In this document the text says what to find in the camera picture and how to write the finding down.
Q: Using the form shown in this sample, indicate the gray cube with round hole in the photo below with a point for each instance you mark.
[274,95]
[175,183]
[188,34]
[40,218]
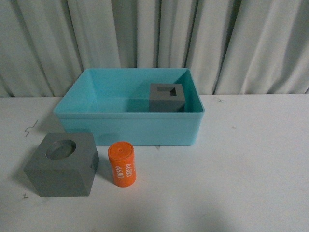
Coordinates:
[63,165]

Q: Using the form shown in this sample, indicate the light blue plastic box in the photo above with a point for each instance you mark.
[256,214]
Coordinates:
[113,105]

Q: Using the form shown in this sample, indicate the orange cylinder part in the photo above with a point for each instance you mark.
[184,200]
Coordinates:
[122,159]

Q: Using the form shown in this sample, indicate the gray cube with square hole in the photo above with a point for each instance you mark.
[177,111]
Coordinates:
[166,98]

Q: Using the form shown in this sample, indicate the white curtain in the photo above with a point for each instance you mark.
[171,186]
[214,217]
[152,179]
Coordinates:
[231,46]

